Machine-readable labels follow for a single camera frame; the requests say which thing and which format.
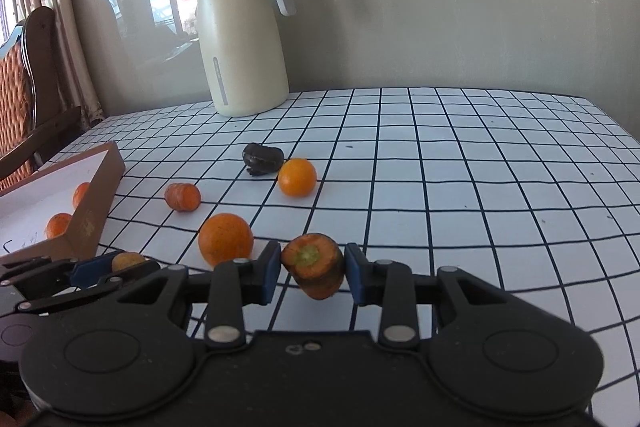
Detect carrot top piece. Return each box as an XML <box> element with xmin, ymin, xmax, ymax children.
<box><xmin>281</xmin><ymin>233</ymin><xmax>346</xmax><ymax>301</ymax></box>

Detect white black-checked tablecloth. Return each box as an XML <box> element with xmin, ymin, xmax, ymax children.
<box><xmin>30</xmin><ymin>87</ymin><xmax>640</xmax><ymax>408</ymax></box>

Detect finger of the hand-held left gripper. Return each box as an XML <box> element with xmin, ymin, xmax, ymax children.
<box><xmin>0</xmin><ymin>252</ymin><xmax>126</xmax><ymax>292</ymax></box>
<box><xmin>0</xmin><ymin>261</ymin><xmax>162</xmax><ymax>318</ymax></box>

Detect cream thermos jug grey lid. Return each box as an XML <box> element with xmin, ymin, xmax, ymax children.
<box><xmin>195</xmin><ymin>0</ymin><xmax>297</xmax><ymax>118</ymax></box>

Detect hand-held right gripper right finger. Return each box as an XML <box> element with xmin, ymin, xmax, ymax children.
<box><xmin>344</xmin><ymin>243</ymin><xmax>506</xmax><ymax>352</ymax></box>

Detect shallow brown cardboard box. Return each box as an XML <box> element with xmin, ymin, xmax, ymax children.
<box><xmin>0</xmin><ymin>142</ymin><xmax>126</xmax><ymax>265</ymax></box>

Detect wooden sofa orange woven cushions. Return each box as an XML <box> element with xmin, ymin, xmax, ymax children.
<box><xmin>0</xmin><ymin>6</ymin><xmax>83</xmax><ymax>192</ymax></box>

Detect small yellow potato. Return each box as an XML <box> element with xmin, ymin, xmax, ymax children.
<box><xmin>111</xmin><ymin>252</ymin><xmax>147</xmax><ymax>273</ymax></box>

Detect carrot piece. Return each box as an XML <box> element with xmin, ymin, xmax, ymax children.
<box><xmin>165</xmin><ymin>183</ymin><xmax>202</xmax><ymax>212</ymax></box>
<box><xmin>281</xmin><ymin>233</ymin><xmax>346</xmax><ymax>301</ymax></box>

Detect dark brown wrinkled lump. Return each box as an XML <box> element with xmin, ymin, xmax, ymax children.
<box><xmin>242</xmin><ymin>143</ymin><xmax>285</xmax><ymax>178</ymax></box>

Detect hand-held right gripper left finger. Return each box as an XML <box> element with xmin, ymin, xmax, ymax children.
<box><xmin>115</xmin><ymin>241</ymin><xmax>282</xmax><ymax>350</ymax></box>

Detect beige patterned curtain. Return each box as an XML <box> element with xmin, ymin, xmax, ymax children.
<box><xmin>0</xmin><ymin>0</ymin><xmax>106</xmax><ymax>122</ymax></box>

